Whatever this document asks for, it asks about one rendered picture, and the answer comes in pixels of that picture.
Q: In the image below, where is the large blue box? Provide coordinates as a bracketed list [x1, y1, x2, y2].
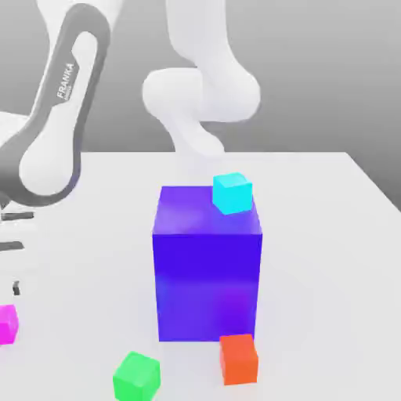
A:
[152, 186, 263, 343]

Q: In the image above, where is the small cyan cube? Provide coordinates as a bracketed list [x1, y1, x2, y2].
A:
[211, 172, 254, 216]

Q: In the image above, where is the small green cube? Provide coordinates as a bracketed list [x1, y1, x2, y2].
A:
[112, 350, 161, 401]

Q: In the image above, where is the small orange cube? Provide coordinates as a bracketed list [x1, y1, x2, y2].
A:
[219, 334, 259, 386]

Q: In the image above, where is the small magenta cube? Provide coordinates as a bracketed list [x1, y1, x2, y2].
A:
[0, 304, 20, 346]

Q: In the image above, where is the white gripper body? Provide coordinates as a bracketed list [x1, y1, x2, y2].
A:
[0, 232, 34, 274]

